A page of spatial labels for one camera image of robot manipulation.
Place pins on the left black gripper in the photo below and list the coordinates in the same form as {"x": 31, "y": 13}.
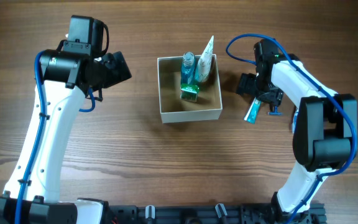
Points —
{"x": 117, "y": 69}

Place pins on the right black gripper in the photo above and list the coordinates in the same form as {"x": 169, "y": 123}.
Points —
{"x": 247, "y": 86}

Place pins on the teal toothpaste tube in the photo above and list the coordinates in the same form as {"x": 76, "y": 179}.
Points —
{"x": 252, "y": 113}

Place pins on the blue disposable razor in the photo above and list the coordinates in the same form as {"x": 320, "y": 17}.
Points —
{"x": 274, "y": 111}

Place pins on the white leaf-print cosmetic tube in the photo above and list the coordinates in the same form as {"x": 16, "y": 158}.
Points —
{"x": 204, "y": 63}

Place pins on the green white soap box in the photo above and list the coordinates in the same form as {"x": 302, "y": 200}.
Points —
{"x": 189, "y": 92}

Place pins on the blue mouthwash bottle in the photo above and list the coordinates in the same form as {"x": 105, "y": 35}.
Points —
{"x": 188, "y": 68}

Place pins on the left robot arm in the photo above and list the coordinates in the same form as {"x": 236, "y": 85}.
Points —
{"x": 79, "y": 69}

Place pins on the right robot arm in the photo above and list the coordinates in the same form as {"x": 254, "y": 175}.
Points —
{"x": 324, "y": 126}

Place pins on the white open cardboard box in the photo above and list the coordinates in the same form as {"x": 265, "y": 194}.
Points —
{"x": 175, "y": 110}

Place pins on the blue white toothbrush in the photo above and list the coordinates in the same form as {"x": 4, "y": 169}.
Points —
{"x": 293, "y": 125}

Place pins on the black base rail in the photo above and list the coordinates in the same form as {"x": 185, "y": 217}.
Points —
{"x": 240, "y": 214}

